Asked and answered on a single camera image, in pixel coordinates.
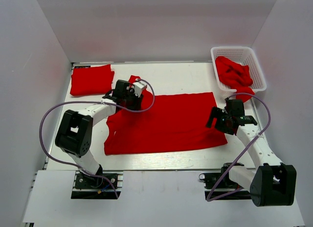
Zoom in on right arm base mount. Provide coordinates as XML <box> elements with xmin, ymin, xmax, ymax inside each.
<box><xmin>199</xmin><ymin>172</ymin><xmax>252</xmax><ymax>201</ymax></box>

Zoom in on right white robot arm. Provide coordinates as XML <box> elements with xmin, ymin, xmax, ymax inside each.
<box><xmin>206</xmin><ymin>98</ymin><xmax>297</xmax><ymax>207</ymax></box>

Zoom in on red t-shirts in basket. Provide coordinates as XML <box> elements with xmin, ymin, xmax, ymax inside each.
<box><xmin>215</xmin><ymin>56</ymin><xmax>254</xmax><ymax>95</ymax></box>

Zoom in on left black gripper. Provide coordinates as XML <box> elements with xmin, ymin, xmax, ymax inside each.
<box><xmin>123</xmin><ymin>87</ymin><xmax>144</xmax><ymax>113</ymax></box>

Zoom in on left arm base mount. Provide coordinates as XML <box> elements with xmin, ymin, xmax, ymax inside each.
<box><xmin>71</xmin><ymin>172</ymin><xmax>123</xmax><ymax>200</ymax></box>

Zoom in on white plastic basket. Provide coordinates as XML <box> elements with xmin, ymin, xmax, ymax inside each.
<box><xmin>210</xmin><ymin>46</ymin><xmax>267</xmax><ymax>95</ymax></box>

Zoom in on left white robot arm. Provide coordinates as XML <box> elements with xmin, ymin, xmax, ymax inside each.
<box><xmin>55</xmin><ymin>80</ymin><xmax>147</xmax><ymax>187</ymax></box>

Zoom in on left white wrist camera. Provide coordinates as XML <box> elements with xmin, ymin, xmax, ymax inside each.
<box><xmin>133</xmin><ymin>81</ymin><xmax>147</xmax><ymax>94</ymax></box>

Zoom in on red t-shirt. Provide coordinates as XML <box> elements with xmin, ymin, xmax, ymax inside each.
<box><xmin>104</xmin><ymin>90</ymin><xmax>227</xmax><ymax>156</ymax></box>
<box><xmin>70</xmin><ymin>64</ymin><xmax>114</xmax><ymax>96</ymax></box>

